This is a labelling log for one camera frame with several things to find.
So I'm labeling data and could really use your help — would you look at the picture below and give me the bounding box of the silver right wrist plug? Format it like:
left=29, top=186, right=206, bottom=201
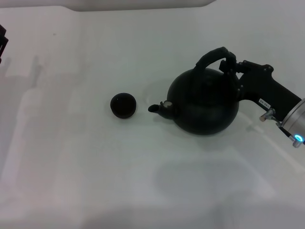
left=259, top=108, right=276, bottom=123

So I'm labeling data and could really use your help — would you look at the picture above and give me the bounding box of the black round teapot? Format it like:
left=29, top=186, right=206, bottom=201
left=147, top=47, right=240, bottom=136

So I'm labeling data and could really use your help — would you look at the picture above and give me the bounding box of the dark brown teacup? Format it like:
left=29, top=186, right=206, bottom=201
left=110, top=93, right=138, bottom=119

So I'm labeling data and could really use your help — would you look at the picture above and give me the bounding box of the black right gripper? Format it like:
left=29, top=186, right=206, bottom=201
left=219, top=51, right=302, bottom=123

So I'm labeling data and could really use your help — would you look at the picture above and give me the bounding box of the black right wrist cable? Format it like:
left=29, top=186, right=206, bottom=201
left=275, top=122, right=295, bottom=139

